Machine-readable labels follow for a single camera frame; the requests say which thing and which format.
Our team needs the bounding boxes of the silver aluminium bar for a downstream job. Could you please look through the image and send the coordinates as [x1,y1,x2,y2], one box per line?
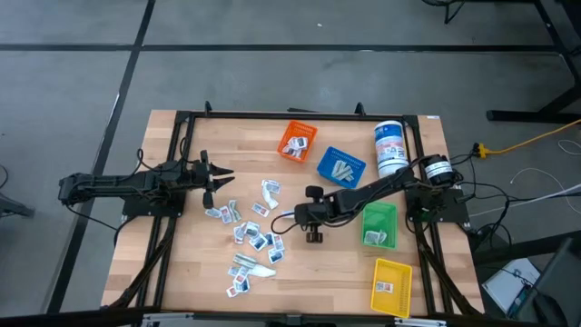
[140,312,197,327]
[393,316,448,327]

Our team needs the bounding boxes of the white paper strip packet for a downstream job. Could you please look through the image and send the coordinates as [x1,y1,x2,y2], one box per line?
[261,190,280,210]

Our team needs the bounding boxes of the white wipes canister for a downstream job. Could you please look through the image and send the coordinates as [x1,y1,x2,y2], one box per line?
[373,120,409,179]

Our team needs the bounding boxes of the black stand foot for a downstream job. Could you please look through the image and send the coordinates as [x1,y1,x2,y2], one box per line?
[0,165,36,220]

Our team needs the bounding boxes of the black desk leg frame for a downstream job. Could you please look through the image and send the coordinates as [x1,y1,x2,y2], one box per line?
[486,0,581,124]

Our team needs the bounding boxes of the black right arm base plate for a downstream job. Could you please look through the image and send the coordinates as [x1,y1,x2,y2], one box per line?
[405,188,469,223]

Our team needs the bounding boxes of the blue plastic basket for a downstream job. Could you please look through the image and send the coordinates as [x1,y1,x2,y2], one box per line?
[316,145,368,186]

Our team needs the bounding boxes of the orange plastic basket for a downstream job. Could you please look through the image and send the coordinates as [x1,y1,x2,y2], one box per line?
[277,119,319,164]

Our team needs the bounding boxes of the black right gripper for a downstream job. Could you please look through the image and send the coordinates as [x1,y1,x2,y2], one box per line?
[294,184,326,244]

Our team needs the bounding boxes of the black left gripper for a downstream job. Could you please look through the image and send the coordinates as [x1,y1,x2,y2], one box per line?
[192,149,236,210]

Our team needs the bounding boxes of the yellow plastic basket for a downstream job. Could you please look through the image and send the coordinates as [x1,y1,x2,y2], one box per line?
[369,257,414,319]

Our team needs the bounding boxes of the green plastic basket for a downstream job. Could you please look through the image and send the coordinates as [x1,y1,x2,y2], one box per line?
[360,201,399,251]

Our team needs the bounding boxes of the yellow extension cord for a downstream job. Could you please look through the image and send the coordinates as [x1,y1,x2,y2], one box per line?
[474,118,581,158]

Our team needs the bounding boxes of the white box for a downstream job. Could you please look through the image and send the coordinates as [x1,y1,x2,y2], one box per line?
[481,257,541,315]

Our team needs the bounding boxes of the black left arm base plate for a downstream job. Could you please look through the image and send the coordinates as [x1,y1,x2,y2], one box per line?
[122,188,187,218]

